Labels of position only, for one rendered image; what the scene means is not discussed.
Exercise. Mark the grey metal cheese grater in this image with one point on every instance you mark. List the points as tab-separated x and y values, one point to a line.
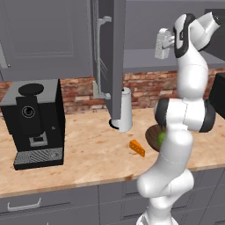
161	47

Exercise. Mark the grey drawer front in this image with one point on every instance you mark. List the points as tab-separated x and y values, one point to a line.
209	196
120	214
117	190
58	218
58	199

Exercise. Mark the closed grey cabinet door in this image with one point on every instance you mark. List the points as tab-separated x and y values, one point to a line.
47	35

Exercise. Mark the green salad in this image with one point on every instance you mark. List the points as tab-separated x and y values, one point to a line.
161	138

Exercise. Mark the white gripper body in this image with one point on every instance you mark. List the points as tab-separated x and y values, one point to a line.
170	38

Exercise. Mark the white paper towel roll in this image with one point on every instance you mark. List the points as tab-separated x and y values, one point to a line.
126	108

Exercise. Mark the orange cheese wedge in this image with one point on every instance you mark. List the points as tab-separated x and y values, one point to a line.
137	147

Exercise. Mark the black microwave oven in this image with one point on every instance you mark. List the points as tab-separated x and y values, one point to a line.
218	95

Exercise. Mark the dark grey open cabinet door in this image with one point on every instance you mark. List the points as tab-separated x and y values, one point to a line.
218	44

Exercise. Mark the black coffee machine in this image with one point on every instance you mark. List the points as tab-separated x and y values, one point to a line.
35	129

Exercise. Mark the brown wooden salad bowl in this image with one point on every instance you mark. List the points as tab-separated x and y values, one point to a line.
151	137

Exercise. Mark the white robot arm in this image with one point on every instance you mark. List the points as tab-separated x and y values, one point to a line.
187	88

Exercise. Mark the grey cabinet shelf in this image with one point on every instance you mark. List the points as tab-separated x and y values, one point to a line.
146	61

